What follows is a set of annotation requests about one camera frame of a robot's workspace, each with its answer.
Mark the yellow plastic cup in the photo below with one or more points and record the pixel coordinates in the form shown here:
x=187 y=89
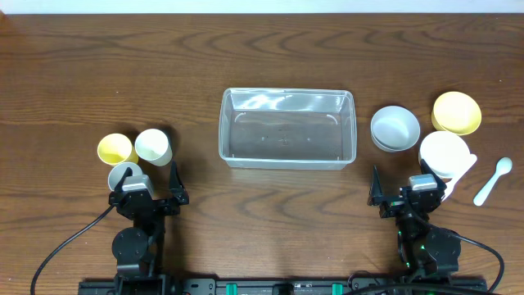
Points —
x=115 y=149

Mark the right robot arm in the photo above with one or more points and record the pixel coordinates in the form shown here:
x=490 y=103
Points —
x=428 y=252

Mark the white plastic bowl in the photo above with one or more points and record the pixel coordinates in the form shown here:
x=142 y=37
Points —
x=445 y=153

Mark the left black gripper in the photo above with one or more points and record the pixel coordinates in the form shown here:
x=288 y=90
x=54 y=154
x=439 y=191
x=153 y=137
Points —
x=178 y=195

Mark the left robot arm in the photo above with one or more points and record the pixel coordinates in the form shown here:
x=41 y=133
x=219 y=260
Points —
x=139 y=249

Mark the white plastic cup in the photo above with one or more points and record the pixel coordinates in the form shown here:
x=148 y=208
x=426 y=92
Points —
x=153 y=145

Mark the black mounting rail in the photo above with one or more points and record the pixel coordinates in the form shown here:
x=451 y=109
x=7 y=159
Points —
x=356 y=283

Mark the white plastic fork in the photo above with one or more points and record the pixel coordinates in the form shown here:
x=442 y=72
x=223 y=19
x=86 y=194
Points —
x=472 y=159

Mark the yellow plastic bowl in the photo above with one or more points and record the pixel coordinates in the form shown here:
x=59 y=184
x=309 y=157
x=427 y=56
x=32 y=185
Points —
x=457 y=113

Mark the white plastic spoon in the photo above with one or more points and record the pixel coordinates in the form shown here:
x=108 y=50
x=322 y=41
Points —
x=503 y=167

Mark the clear plastic container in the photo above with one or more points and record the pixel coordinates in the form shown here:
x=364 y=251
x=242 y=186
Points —
x=288 y=128

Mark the grey plastic bowl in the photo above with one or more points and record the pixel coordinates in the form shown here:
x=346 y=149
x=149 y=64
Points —
x=394 y=129

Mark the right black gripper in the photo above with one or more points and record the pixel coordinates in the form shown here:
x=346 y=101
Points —
x=393 y=204

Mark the grey plastic cup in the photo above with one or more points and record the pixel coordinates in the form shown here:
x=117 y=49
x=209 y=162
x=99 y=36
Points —
x=118 y=171

